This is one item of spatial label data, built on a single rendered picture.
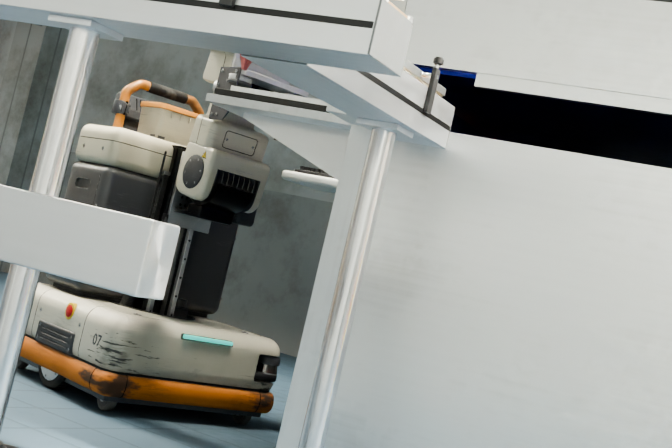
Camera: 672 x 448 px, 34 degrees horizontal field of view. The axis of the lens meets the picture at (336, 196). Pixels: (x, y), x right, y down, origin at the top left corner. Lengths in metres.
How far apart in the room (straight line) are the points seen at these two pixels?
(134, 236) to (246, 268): 4.89
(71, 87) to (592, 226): 1.05
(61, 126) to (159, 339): 1.44
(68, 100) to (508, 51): 0.97
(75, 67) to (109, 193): 1.59
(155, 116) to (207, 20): 1.90
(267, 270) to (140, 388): 3.36
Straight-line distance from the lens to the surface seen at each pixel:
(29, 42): 7.93
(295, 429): 2.46
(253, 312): 6.53
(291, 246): 6.42
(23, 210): 1.86
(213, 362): 3.34
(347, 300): 2.17
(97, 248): 1.76
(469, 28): 2.43
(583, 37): 2.35
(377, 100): 2.02
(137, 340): 3.17
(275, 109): 2.58
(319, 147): 2.60
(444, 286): 2.33
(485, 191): 2.33
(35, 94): 7.83
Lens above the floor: 0.54
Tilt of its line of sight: 4 degrees up
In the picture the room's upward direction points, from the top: 13 degrees clockwise
